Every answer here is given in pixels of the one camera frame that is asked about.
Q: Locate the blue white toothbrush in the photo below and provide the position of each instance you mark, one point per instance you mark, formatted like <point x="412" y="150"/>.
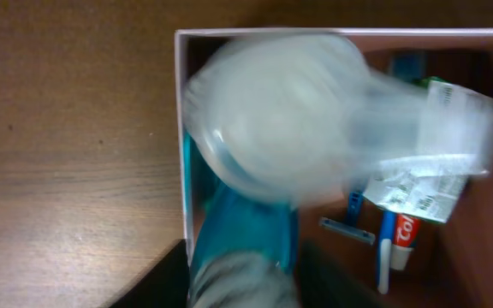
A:
<point x="384" y="251"/>

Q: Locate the clear foam pump bottle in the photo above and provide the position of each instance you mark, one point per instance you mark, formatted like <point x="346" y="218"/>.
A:
<point x="293" y="117"/>

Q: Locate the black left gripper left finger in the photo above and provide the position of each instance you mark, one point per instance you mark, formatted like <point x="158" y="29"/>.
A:
<point x="165" y="285"/>

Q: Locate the teal Listerine mouthwash bottle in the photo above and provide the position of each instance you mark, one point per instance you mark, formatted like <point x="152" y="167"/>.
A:
<point x="241" y="253"/>

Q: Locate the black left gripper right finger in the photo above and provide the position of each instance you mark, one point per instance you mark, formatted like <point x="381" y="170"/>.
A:
<point x="324" y="284"/>

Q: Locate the pink cardboard box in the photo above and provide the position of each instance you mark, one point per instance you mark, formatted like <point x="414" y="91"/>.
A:
<point x="452" y="265"/>

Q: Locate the red green toothpaste tube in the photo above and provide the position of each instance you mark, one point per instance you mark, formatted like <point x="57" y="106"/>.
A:
<point x="406" y="231"/>

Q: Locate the green white tissue packet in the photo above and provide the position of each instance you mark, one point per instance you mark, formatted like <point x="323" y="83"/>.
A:
<point x="422" y="192"/>

